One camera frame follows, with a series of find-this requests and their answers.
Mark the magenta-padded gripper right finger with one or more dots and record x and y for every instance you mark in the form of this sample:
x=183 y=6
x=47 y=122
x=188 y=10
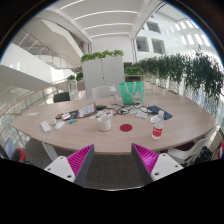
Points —
x=146 y=158

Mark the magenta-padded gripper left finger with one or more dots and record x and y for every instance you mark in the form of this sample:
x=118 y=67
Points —
x=81 y=160

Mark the clear red-labelled water bottle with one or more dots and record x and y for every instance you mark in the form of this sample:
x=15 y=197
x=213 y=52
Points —
x=157 y=128

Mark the flat round red coaster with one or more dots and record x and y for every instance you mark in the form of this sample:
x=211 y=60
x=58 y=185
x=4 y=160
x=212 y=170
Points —
x=126 y=127

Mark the small teal box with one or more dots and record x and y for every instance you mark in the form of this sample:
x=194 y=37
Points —
x=72 y=121

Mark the white computer mouse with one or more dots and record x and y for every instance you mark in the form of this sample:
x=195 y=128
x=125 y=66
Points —
x=59 y=125

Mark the white grid-pattern mug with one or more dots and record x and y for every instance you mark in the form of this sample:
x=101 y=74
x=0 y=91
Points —
x=104 y=124

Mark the dark blue keyboard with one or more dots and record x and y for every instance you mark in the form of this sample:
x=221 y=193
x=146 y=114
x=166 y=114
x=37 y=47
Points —
x=160 y=112

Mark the white power strip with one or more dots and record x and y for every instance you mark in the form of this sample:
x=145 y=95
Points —
x=45 y=126

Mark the open notebook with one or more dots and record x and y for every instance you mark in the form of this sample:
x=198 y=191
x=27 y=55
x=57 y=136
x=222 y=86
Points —
x=86 y=110

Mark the black chair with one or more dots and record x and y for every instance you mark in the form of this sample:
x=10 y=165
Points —
x=61 y=97

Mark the green tote bag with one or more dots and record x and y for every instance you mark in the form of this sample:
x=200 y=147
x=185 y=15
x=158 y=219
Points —
x=131 y=94

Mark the white chair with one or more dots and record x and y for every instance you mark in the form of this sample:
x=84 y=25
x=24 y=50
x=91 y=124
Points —
x=100 y=92

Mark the clear sports bottle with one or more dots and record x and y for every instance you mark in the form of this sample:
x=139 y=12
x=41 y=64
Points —
x=113 y=96

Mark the wooden planter with plants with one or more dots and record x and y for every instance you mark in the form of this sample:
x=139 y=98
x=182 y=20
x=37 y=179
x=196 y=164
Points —
x=79 y=81
x=134 y=72

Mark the white cabinet topped with plants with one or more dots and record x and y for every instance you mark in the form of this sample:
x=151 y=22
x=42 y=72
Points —
x=102 y=75

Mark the row of green hedge plants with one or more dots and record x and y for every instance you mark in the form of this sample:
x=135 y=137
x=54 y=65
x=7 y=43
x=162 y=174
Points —
x=186 y=70

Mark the ceiling light strips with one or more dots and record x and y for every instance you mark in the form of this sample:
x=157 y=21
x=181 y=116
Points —
x=106 y=25

